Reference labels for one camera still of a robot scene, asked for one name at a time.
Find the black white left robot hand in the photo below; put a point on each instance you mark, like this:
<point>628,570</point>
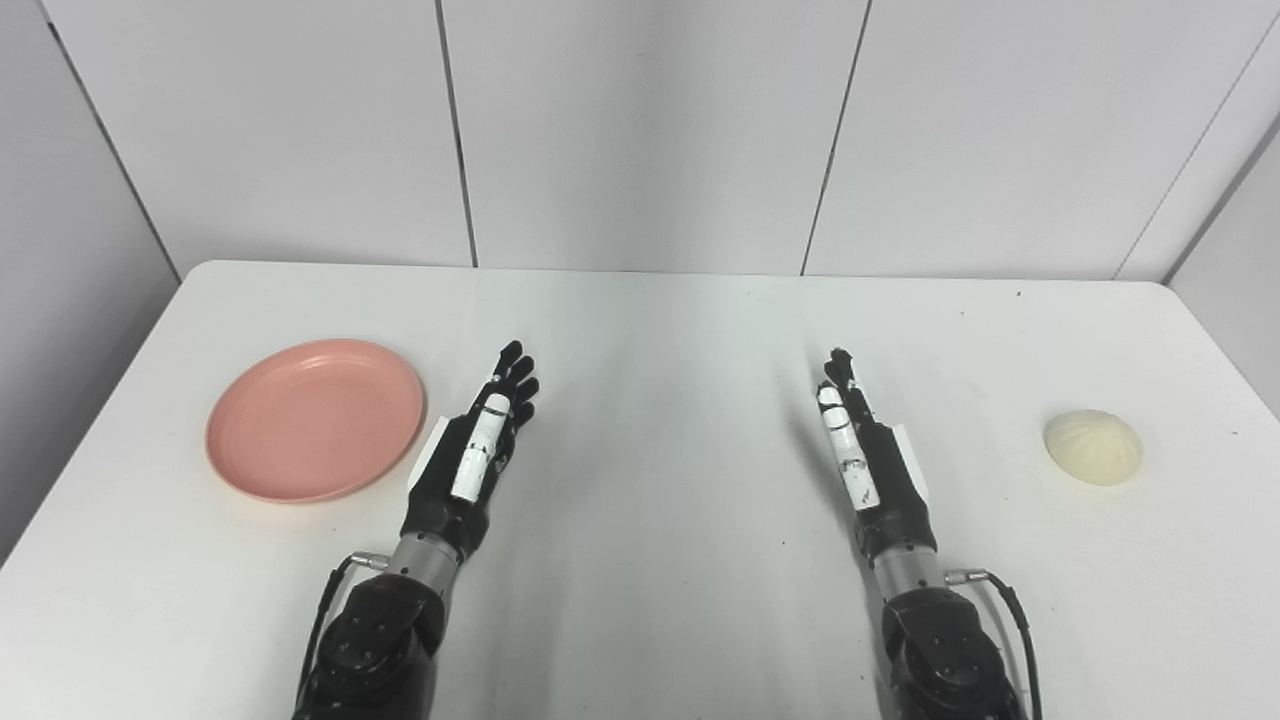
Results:
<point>450,495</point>

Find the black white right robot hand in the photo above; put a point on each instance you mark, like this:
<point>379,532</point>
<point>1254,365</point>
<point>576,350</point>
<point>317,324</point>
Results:
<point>895,500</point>

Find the pink round plate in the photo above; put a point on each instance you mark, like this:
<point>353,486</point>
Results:
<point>315,420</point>

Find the white steamed bun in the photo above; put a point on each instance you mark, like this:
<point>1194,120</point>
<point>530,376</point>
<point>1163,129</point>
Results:
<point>1093,448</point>

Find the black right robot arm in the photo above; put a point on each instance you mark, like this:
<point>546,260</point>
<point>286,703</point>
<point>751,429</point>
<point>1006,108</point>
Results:
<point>945,650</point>

